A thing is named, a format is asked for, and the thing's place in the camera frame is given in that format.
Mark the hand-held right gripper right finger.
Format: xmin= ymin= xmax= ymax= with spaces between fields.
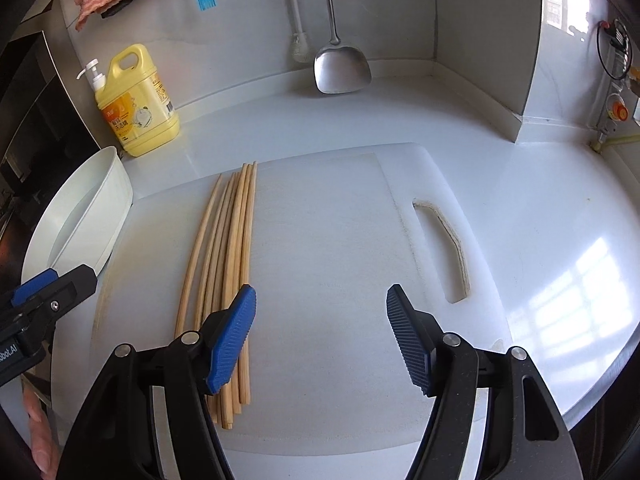
xmin=386 ymin=284 xmax=583 ymax=480

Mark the bundle of wooden chopsticks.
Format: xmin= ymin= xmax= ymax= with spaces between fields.
xmin=174 ymin=161 xmax=258 ymax=430

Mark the black cable loop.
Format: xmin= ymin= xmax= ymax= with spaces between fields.
xmin=596 ymin=19 xmax=632 ymax=81

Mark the white oval basin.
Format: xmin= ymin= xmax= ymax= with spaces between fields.
xmin=21 ymin=146 xmax=133 ymax=286

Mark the yellow detergent bottle with pump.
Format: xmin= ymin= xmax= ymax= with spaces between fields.
xmin=76 ymin=43 xmax=181 ymax=157

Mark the stainless steel spatula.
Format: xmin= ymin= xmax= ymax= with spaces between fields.
xmin=313 ymin=0 xmax=372 ymax=95

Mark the black kitchen appliance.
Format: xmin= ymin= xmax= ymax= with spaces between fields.
xmin=0 ymin=30 xmax=101 ymax=241

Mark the white plastic cutting board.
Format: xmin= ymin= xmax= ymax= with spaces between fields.
xmin=50 ymin=142 xmax=516 ymax=480

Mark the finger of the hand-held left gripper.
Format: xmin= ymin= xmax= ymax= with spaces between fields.
xmin=11 ymin=268 xmax=59 ymax=307
xmin=15 ymin=265 xmax=98 ymax=341

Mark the white bottle brush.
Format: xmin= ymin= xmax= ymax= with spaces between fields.
xmin=282 ymin=0 xmax=312 ymax=64

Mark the person's left hand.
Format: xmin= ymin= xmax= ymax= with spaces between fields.
xmin=22 ymin=385 xmax=62 ymax=480

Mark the yellow gas hose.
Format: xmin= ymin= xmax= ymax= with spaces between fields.
xmin=590 ymin=132 xmax=640 ymax=152

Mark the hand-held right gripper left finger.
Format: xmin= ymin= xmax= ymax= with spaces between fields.
xmin=56 ymin=284 xmax=258 ymax=480

